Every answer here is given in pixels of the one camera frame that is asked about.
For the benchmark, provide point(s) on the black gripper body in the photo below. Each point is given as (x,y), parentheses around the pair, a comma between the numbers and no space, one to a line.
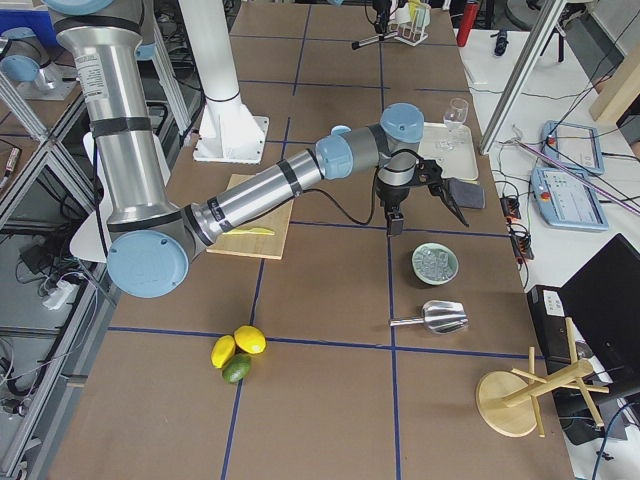
(377,11)
(390,196)

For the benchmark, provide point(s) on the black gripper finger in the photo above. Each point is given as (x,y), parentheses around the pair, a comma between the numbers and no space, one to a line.
(394,222)
(383,21)

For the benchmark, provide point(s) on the stainless steel muddler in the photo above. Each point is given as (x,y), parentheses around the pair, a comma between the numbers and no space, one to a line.
(373,40)

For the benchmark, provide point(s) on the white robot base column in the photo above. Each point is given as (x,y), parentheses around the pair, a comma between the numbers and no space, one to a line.
(228,131)

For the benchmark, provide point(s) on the whole yellow lemon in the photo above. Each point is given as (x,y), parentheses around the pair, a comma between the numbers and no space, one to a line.
(250,339)

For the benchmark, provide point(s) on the green bowl of ice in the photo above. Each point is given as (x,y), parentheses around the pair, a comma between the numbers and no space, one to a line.
(434,264)

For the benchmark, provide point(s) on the dark grey folded cloth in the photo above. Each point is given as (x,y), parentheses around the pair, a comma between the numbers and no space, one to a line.
(466,194)

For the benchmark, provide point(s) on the cream bear tray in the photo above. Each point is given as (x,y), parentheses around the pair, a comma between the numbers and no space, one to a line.
(456,157)

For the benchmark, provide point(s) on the red cylinder bottle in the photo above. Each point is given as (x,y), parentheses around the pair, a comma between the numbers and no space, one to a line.
(467,22)

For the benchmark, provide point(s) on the metal ice scoop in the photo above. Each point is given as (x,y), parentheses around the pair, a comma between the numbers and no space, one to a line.
(437,316)

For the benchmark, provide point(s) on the clear wine glass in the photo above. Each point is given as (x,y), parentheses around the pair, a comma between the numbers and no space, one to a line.
(456,114)

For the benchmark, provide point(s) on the wooden cutting board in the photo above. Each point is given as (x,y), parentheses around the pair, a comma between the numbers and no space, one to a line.
(266,247)

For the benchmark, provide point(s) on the yellow plastic knife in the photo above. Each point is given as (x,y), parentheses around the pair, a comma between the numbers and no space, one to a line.
(260,231)

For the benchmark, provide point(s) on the blue teach pendant near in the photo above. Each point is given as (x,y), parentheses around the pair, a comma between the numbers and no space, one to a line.
(565,202)

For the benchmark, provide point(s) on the blue teach pendant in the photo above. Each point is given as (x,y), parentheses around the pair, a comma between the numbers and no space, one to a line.
(575,146)
(565,202)

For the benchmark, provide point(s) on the blue teach pendant far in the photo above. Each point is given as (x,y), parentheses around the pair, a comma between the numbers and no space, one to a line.
(575,146)

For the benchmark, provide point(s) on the wooden mug tree stand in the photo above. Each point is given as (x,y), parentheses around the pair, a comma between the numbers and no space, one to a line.
(508,400)

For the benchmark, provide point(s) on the green lime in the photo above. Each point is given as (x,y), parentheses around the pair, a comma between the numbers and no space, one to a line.
(237,368)

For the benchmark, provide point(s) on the black computer monitor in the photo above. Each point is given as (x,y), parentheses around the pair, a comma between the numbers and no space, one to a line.
(602,298)

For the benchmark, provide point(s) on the white chair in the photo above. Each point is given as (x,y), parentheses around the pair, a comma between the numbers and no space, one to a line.
(86,243)

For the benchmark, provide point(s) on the white wire cup rack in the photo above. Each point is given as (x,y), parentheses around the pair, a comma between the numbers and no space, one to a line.
(409,21)

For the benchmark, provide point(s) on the aluminium frame post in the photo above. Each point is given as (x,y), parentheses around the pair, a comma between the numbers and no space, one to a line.
(540,33)

